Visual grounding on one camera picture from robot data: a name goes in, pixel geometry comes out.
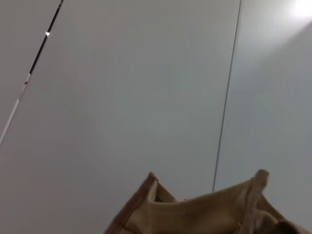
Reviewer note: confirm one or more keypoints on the khaki canvas food bag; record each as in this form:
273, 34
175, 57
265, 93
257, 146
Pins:
207, 212

